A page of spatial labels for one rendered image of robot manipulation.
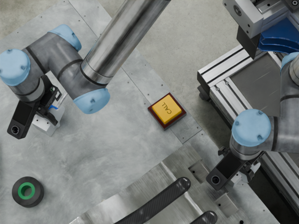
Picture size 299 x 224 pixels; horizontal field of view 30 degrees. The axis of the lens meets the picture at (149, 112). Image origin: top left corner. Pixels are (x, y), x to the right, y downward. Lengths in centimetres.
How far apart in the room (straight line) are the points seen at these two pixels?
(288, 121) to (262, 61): 113
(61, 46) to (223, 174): 48
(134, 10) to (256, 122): 34
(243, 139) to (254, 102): 109
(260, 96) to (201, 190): 89
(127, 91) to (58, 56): 40
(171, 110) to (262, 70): 82
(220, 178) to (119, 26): 45
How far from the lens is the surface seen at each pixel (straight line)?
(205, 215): 143
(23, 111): 143
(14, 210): 159
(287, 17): 162
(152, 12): 112
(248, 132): 116
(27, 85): 131
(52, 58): 128
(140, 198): 145
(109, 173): 155
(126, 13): 113
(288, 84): 123
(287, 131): 119
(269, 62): 232
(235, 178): 149
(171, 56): 254
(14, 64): 127
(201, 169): 148
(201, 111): 244
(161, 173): 145
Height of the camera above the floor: 230
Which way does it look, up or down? 70 degrees down
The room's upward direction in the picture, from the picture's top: 12 degrees counter-clockwise
